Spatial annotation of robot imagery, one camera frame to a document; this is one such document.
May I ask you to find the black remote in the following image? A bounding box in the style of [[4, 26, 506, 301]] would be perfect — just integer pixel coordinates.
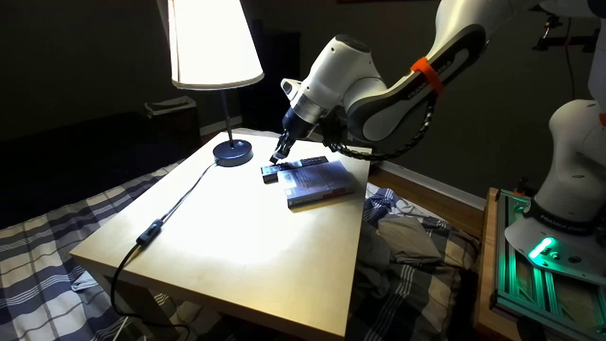
[[261, 156, 330, 184]]

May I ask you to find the blue grey book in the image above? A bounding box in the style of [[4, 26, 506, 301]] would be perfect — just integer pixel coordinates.
[[277, 161, 356, 208]]

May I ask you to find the table lamp with white shade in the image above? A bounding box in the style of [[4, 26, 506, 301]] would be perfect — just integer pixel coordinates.
[[167, 0, 265, 168]]

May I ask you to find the dark bin with white liner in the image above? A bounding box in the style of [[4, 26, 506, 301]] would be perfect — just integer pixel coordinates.
[[144, 96, 199, 143]]

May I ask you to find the grey cloth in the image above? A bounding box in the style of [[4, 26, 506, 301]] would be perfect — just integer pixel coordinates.
[[377, 215, 444, 264]]

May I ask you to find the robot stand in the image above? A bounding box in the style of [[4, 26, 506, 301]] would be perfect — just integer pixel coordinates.
[[474, 187, 606, 341]]

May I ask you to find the blue plaid blanket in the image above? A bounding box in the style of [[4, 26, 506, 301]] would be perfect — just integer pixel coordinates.
[[0, 159, 480, 341]]

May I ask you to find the black cable with switch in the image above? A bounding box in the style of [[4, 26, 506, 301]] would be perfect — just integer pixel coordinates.
[[109, 161, 219, 334]]

